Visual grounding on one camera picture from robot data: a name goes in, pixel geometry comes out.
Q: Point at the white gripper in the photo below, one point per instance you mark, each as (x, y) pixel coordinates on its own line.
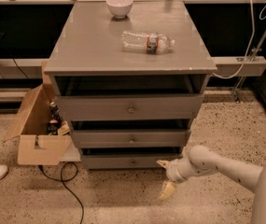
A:
(172, 171)

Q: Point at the grey bottom drawer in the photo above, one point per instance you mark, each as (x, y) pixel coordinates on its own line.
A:
(107, 162)

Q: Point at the grey drawer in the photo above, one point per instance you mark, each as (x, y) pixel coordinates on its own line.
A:
(107, 162)
(129, 107)
(130, 138)

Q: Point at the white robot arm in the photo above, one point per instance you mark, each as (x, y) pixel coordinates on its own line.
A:
(202, 160)

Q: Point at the grey middle drawer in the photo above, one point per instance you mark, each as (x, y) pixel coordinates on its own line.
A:
(130, 138)

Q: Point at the grey wooden drawer cabinet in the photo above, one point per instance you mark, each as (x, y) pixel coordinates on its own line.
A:
(89, 60)

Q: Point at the grey top drawer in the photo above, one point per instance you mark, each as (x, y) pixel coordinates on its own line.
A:
(129, 107)

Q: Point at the open cardboard box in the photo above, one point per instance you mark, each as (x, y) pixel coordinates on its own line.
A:
(30, 125)

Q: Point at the bottles inside cardboard box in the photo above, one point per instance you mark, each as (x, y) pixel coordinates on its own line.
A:
(57, 125)

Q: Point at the clear plastic water bottle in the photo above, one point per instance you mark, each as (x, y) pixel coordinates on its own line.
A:
(143, 42)

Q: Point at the white ceramic bowl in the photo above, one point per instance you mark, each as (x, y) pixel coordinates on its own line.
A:
(119, 8)

